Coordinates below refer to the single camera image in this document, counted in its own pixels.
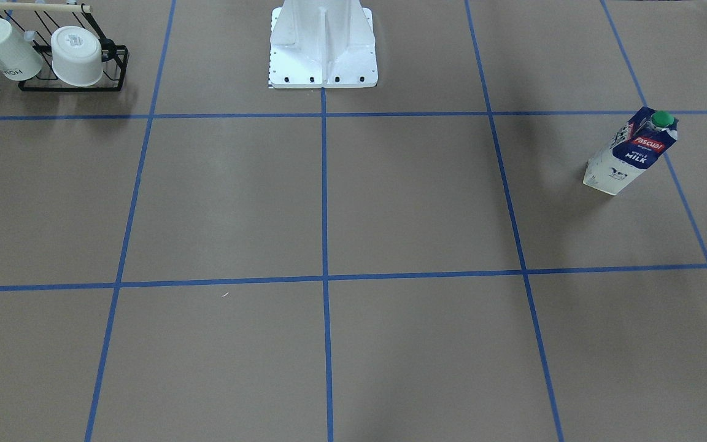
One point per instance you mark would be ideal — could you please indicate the black wire mug rack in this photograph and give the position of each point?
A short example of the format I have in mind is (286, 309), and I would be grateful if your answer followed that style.
(37, 20)

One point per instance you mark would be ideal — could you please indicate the white mug in rack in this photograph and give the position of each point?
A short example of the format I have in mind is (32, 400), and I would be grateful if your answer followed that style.
(18, 59)
(76, 56)

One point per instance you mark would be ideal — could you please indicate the blue white milk carton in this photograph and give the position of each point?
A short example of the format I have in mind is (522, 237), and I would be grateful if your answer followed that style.
(645, 137)

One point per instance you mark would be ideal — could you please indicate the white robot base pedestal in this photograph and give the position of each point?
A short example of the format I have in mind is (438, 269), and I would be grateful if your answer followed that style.
(322, 44)

